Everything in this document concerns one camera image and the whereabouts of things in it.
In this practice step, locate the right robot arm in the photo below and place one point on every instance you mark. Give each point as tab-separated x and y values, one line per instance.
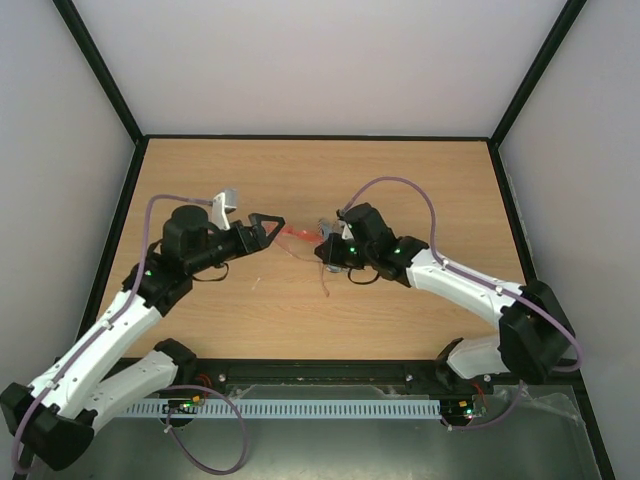
532	330

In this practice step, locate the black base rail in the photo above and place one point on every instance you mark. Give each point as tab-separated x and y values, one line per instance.
417	377

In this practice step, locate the red sunglasses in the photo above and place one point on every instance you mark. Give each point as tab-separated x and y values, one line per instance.
300	244

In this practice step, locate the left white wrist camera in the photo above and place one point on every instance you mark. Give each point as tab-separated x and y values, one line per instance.
223	203

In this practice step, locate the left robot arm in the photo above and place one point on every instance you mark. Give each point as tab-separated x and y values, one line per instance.
58	414

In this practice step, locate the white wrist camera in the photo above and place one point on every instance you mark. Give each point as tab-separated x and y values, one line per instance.
223	203
344	230

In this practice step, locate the flag pattern glasses case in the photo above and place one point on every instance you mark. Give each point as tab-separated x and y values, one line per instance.
327	227

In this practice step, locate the black aluminium frame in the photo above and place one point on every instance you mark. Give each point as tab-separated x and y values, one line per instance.
90	51

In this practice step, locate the light blue slotted cable duct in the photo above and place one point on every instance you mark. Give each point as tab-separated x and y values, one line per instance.
289	409

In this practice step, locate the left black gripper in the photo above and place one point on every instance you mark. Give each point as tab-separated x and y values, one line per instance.
258	240

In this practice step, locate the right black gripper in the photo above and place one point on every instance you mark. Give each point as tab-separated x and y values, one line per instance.
331	248

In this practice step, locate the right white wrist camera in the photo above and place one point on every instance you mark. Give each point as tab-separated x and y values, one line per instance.
344	230

